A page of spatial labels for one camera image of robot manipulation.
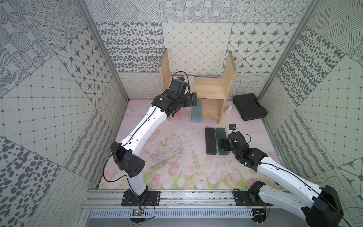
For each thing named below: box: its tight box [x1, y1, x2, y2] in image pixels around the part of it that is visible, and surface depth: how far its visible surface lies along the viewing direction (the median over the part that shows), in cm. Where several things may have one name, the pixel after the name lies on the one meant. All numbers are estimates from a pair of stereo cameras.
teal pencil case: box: [191, 99, 203, 123], surface depth 104 cm
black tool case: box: [232, 93, 268, 122], surface depth 114 cm
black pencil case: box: [205, 127, 217, 155], surface depth 99 cm
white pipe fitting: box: [225, 104, 233, 114], surface depth 112 cm
